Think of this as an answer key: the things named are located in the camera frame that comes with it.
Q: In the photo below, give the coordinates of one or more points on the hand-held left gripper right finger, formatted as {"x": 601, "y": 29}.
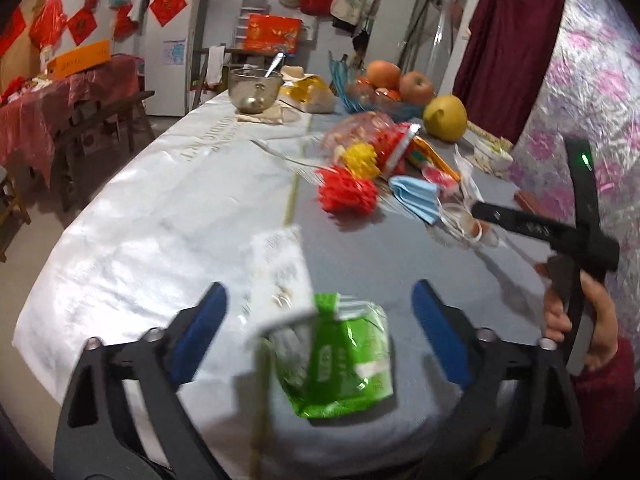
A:
{"x": 440, "y": 335}

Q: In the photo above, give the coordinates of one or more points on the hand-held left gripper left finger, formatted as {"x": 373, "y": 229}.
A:
{"x": 200, "y": 332}

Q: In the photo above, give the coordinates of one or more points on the white printed paper packet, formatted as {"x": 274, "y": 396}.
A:
{"x": 280, "y": 270}

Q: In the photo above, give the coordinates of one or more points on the green plastic packet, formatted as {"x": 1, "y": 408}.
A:
{"x": 340, "y": 355}

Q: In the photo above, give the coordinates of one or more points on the red paper flower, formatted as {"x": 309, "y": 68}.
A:
{"x": 345, "y": 192}

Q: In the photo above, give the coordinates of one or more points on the yellow paper flower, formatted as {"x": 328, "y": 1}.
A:
{"x": 361, "y": 160}

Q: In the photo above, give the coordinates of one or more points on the red snack bag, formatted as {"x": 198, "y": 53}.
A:
{"x": 395, "y": 147}

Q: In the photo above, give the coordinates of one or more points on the clear bag of pink snacks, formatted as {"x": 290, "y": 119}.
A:
{"x": 352, "y": 132}

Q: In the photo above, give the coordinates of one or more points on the person's right forearm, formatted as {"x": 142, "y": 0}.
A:
{"x": 607, "y": 410}

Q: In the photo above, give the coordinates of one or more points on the person's right hand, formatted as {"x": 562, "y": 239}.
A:
{"x": 605, "y": 325}

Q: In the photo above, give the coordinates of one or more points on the broken eggshell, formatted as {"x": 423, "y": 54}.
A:
{"x": 481, "y": 230}

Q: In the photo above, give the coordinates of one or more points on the white bowl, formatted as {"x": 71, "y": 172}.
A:
{"x": 492, "y": 157}

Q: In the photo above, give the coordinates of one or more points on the white tablecloth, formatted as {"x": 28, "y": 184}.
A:
{"x": 150, "y": 220}

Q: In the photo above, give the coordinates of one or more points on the blue face mask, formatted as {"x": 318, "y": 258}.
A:
{"x": 417, "y": 200}

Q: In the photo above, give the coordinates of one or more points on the orange yellow packet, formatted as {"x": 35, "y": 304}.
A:
{"x": 435, "y": 160}

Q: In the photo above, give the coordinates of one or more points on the yellow pear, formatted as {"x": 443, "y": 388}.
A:
{"x": 445, "y": 117}

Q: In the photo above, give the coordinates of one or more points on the dark red curtain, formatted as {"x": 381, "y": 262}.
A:
{"x": 505, "y": 50}

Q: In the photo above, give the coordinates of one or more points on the wooden stool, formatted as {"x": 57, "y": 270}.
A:
{"x": 12, "y": 215}

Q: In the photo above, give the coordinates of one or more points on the wooden bench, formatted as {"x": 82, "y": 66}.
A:
{"x": 100, "y": 115}

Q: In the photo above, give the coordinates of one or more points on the metal bowl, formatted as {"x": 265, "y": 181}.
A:
{"x": 254, "y": 91}

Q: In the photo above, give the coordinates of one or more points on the blue fruit basket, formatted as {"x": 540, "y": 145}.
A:
{"x": 350, "y": 97}

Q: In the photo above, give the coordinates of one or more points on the white refrigerator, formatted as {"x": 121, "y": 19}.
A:
{"x": 165, "y": 80}

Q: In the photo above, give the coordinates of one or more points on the white hanging cloth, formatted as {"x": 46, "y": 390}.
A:
{"x": 216, "y": 65}

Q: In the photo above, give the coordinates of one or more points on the red plastic tablecloth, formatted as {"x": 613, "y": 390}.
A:
{"x": 35, "y": 110}

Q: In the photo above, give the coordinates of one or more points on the metal ladle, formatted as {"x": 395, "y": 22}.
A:
{"x": 272, "y": 65}

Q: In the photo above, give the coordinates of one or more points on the blue white paper sheet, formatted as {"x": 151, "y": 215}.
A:
{"x": 174, "y": 52}

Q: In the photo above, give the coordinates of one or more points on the orange cardboard box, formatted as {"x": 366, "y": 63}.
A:
{"x": 77, "y": 60}

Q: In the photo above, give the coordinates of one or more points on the red gift box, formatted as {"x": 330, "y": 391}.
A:
{"x": 272, "y": 32}

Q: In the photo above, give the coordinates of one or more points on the small red diamond paper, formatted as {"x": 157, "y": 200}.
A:
{"x": 81, "y": 26}

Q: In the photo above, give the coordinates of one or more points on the large red diamond paper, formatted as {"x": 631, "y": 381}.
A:
{"x": 168, "y": 5}

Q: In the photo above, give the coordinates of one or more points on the floral foil wall covering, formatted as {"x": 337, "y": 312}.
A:
{"x": 590, "y": 85}

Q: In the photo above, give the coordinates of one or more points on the red plastic wall bag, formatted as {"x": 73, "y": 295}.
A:
{"x": 47, "y": 15}

